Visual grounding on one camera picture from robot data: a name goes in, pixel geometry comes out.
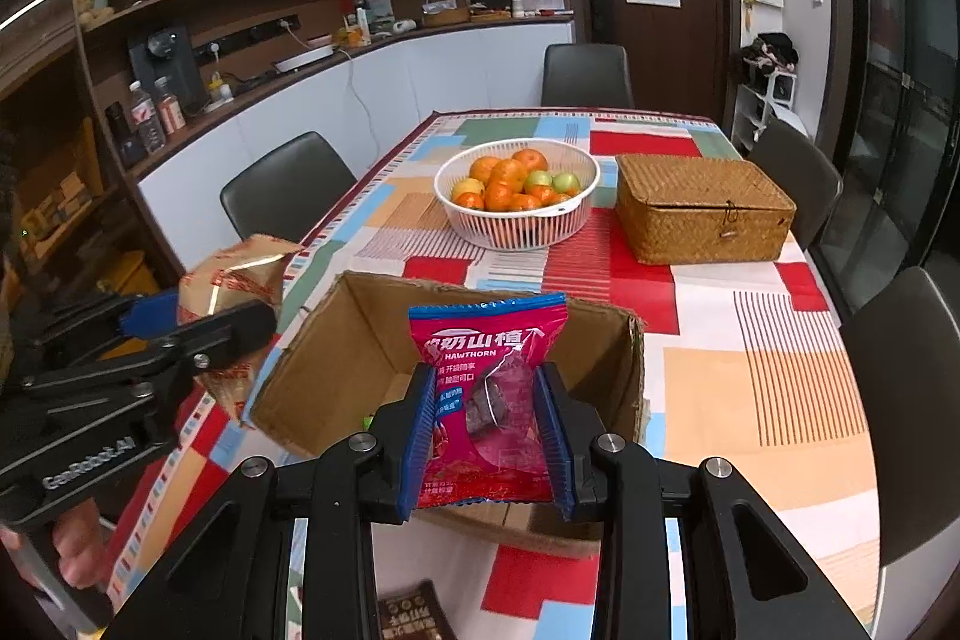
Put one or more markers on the black bag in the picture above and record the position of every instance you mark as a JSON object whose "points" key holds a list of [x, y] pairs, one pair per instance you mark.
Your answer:
{"points": [[772, 51]]}

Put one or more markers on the brown cardboard box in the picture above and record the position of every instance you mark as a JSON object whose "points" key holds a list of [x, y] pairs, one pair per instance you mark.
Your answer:
{"points": [[375, 325]]}

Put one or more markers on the dark bottle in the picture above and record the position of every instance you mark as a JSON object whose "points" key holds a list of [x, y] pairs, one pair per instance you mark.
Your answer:
{"points": [[122, 138]]}

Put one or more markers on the woven wicker box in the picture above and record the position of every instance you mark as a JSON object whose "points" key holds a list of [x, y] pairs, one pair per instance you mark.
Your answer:
{"points": [[697, 190]]}

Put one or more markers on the white base cabinet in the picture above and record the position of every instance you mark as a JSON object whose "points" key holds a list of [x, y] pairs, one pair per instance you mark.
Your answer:
{"points": [[420, 85]]}

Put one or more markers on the white flat tray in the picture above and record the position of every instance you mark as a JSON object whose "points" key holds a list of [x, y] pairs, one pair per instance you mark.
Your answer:
{"points": [[300, 61]]}

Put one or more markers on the dark glass door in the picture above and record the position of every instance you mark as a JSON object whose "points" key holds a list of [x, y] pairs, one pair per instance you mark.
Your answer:
{"points": [[892, 85]]}

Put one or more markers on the person's left hand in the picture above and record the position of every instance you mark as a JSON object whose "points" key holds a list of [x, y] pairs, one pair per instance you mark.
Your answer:
{"points": [[79, 546]]}

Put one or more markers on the brown paper snack bag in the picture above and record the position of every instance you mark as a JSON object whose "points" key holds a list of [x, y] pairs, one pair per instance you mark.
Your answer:
{"points": [[240, 280]]}

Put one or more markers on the dark brown snack packet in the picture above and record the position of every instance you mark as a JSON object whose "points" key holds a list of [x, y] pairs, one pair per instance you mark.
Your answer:
{"points": [[416, 614]]}

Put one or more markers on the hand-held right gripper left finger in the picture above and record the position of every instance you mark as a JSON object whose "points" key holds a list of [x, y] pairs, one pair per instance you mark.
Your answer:
{"points": [[421, 437]]}

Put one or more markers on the yellow crate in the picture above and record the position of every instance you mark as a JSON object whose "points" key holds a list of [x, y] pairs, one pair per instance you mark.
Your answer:
{"points": [[131, 272]]}

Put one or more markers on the colourful patchwork tablecloth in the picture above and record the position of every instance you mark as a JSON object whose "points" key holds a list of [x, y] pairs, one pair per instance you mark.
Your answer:
{"points": [[750, 385]]}

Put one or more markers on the red label bottle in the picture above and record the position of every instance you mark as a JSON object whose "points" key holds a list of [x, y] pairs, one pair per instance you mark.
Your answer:
{"points": [[170, 108]]}

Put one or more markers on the red snack packet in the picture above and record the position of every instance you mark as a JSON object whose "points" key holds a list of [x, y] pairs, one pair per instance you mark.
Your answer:
{"points": [[487, 340]]}

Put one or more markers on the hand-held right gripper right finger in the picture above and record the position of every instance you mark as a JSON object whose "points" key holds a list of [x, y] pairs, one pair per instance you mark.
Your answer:
{"points": [[551, 437]]}

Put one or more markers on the white plastic fruit basket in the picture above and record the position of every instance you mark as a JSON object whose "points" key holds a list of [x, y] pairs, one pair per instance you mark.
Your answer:
{"points": [[517, 231]]}

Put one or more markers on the small wicker tray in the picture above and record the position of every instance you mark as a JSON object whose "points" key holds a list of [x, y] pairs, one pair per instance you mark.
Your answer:
{"points": [[444, 18]]}

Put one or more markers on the clear water bottle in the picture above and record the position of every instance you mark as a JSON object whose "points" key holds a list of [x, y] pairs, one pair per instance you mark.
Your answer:
{"points": [[146, 119]]}

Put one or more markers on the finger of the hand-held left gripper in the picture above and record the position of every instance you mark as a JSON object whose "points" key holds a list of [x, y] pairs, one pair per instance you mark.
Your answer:
{"points": [[154, 314], [225, 329]]}

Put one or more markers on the black door lock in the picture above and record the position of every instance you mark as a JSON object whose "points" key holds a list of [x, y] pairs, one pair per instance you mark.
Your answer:
{"points": [[595, 6]]}

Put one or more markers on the green apple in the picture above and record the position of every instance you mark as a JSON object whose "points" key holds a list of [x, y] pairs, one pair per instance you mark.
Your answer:
{"points": [[568, 183], [537, 181]]}

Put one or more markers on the white storage rack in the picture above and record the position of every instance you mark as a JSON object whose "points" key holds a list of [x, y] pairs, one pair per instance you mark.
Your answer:
{"points": [[757, 108]]}

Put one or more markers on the pile of oranges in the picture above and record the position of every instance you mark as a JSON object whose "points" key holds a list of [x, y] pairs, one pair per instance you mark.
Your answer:
{"points": [[499, 171]]}

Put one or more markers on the dark leather chair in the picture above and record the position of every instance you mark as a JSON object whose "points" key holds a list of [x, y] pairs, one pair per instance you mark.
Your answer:
{"points": [[907, 400], [787, 168], [285, 183], [586, 74]]}

